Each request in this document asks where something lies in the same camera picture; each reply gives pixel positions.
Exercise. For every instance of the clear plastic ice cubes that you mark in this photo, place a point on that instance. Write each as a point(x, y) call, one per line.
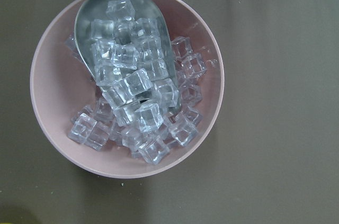
point(146, 131)

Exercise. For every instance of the pink plastic bowl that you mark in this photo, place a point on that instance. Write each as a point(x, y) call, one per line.
point(60, 85)

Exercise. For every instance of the metal ice scoop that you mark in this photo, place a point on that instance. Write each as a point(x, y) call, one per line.
point(126, 46)

